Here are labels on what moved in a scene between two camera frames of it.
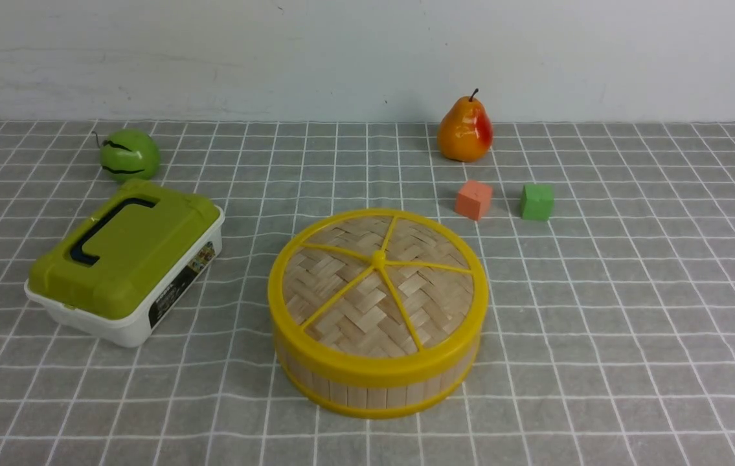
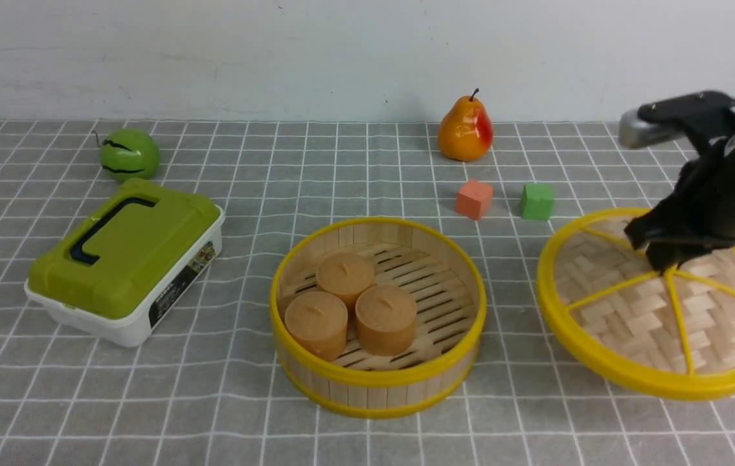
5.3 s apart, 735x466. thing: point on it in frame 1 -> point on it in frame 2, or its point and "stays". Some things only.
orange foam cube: (473, 199) stays
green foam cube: (537, 201) stays
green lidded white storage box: (114, 276) stays
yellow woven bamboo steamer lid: (378, 298) -> (704, 327)
